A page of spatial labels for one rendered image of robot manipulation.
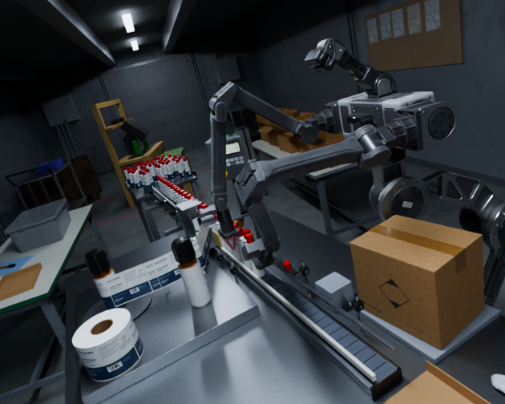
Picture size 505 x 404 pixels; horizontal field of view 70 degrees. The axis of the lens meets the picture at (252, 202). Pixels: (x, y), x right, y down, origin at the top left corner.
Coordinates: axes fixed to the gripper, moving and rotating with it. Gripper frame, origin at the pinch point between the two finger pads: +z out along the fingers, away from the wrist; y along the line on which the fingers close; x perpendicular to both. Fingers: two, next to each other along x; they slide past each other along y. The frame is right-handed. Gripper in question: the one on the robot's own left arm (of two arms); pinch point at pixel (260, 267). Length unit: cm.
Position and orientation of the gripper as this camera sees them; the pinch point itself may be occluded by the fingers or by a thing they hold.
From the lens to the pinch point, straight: 158.8
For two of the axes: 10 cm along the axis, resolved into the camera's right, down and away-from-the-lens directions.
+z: -1.2, 6.0, 7.9
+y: -8.5, 3.4, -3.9
